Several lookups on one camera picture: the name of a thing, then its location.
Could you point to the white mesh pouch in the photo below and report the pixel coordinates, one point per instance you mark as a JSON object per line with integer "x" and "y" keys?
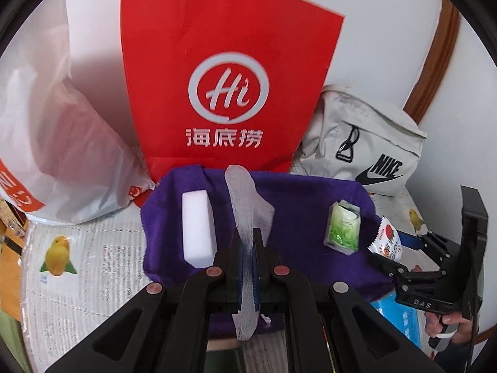
{"x": 250, "y": 210}

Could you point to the green tissue pack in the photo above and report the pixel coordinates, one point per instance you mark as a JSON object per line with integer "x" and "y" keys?
{"x": 343, "y": 227}

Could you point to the blue tissue box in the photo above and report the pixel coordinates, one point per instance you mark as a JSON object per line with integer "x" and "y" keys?
{"x": 404, "y": 318}

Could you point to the brown wooden door frame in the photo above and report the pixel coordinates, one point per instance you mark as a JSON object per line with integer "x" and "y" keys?
{"x": 436, "y": 63}

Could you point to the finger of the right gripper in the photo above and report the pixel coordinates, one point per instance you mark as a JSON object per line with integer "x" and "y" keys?
{"x": 415, "y": 242}
{"x": 389, "y": 267}

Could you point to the strawberry snack packet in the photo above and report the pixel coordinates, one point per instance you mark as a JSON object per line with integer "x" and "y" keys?
{"x": 387, "y": 242}

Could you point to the wooden nightstand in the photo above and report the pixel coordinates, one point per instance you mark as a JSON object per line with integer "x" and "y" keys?
{"x": 13, "y": 226}

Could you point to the white Miniso plastic bag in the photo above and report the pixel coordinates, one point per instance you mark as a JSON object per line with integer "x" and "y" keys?
{"x": 61, "y": 163}

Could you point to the red Haidilao paper bag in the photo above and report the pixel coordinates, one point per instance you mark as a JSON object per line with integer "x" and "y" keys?
{"x": 222, "y": 82}

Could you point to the grey Nike waist bag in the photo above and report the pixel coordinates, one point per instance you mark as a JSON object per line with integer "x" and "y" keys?
{"x": 350, "y": 137}

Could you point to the dark green tea tin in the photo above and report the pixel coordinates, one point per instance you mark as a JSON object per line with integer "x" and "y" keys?
{"x": 225, "y": 361}

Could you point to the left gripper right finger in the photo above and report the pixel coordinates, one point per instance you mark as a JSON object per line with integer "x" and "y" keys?
{"x": 329, "y": 328}

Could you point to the fruit print tablecloth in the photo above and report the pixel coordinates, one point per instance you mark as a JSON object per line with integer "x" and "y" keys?
{"x": 60, "y": 311}

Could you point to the purple fabric tray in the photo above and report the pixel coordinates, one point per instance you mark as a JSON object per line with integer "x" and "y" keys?
{"x": 297, "y": 229}

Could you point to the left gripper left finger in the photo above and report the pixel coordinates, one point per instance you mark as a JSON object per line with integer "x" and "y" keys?
{"x": 162, "y": 329}

